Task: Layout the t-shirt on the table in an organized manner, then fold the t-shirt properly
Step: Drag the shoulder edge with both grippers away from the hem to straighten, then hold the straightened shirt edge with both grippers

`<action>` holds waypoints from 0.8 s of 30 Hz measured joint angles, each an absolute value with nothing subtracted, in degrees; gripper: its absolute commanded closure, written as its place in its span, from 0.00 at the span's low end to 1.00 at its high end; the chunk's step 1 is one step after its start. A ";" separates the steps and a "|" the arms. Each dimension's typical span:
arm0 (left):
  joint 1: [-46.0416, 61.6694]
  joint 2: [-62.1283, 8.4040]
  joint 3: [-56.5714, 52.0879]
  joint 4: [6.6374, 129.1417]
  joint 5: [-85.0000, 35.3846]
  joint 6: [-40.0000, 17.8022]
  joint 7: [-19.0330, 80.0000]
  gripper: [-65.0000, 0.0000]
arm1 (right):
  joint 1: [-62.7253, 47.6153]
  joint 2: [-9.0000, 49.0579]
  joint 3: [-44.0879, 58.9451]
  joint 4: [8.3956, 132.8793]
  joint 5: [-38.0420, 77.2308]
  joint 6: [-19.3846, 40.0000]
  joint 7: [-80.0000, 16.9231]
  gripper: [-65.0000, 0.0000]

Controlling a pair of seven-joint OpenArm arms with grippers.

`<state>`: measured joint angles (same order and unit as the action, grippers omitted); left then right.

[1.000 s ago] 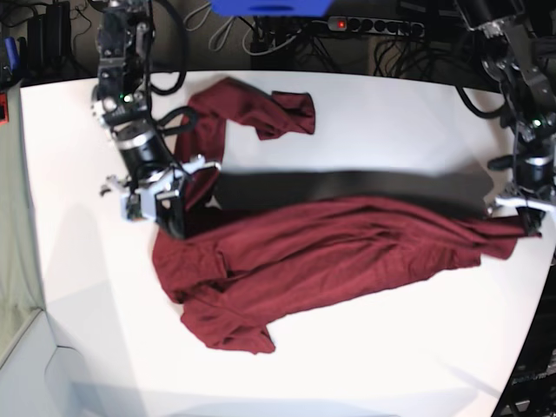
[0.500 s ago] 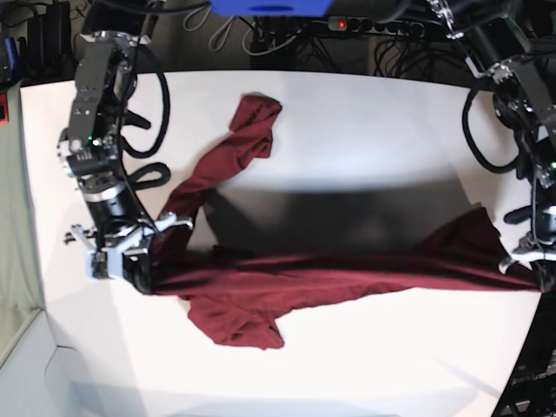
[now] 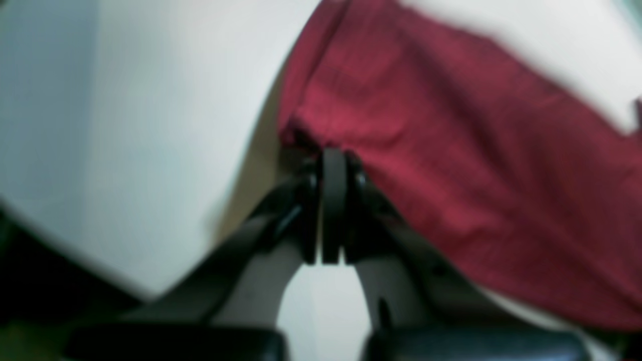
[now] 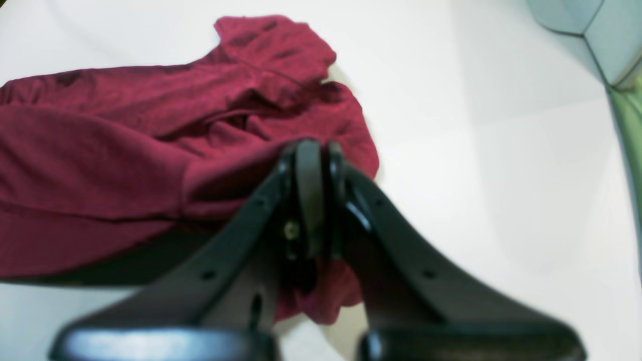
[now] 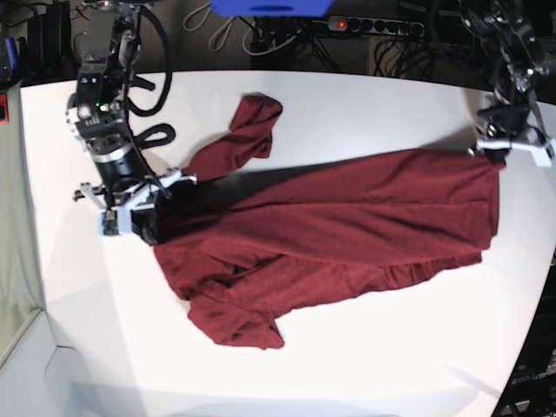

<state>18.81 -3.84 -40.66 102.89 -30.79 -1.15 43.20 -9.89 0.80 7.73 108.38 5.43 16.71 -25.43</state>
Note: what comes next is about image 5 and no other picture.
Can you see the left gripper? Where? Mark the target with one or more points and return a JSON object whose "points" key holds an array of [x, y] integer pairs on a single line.
{"points": [[503, 128]]}

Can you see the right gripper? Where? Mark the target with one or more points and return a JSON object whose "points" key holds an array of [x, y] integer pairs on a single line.
{"points": [[130, 188]]}

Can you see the dark red t-shirt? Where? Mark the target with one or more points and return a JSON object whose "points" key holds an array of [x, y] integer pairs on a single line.
{"points": [[375, 223]]}

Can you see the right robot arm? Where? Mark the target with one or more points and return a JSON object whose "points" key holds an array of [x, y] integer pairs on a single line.
{"points": [[98, 116]]}

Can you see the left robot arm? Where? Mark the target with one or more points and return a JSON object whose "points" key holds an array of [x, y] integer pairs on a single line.
{"points": [[519, 63]]}

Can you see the black power strip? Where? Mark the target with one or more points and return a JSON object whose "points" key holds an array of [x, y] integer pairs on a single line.
{"points": [[376, 26]]}

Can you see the red black device left edge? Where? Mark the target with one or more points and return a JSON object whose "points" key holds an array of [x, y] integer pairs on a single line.
{"points": [[4, 111]]}

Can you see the blue bottle left edge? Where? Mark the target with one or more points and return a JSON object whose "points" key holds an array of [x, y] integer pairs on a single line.
{"points": [[12, 53]]}

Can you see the blue box at top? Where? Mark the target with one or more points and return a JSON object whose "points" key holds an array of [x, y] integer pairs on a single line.
{"points": [[270, 8]]}

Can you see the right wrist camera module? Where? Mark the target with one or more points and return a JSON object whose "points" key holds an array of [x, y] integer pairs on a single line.
{"points": [[114, 222]]}

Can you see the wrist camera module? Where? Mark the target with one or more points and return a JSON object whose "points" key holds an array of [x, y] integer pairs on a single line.
{"points": [[114, 222], [543, 157]]}

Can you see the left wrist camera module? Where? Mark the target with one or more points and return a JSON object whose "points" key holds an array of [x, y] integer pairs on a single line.
{"points": [[543, 157]]}

